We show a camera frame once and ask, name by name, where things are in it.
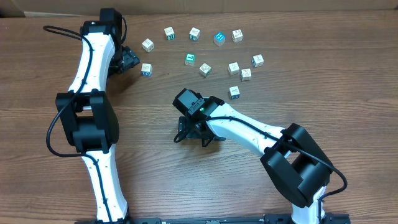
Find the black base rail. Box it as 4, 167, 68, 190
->
75, 213, 351, 224

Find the wooden block blue edge centre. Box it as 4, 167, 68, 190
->
241, 68, 252, 82

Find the wooden block blue T side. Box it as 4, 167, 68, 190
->
229, 86, 240, 100

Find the wooden block top right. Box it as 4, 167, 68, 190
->
232, 29, 243, 42

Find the wooden block green side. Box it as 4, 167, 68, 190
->
164, 27, 175, 40

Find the blue top wooden block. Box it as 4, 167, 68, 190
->
214, 32, 226, 47

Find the wooden block teal side top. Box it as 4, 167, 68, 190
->
189, 27, 200, 41

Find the green number seven block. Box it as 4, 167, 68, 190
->
185, 54, 195, 66

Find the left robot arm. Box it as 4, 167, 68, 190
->
55, 8, 140, 223

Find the plain wooden block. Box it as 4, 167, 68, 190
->
228, 62, 240, 75

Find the wooden block blue side left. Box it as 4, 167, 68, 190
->
141, 63, 153, 76

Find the wooden block animal drawing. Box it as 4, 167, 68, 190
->
200, 63, 212, 77

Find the cardboard backdrop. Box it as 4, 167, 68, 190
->
1, 0, 397, 17

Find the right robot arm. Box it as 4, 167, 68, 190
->
172, 88, 333, 223

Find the wooden block umbrella right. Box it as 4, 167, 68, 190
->
251, 54, 264, 68

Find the wooden block far left upper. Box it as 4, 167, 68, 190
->
142, 39, 154, 52

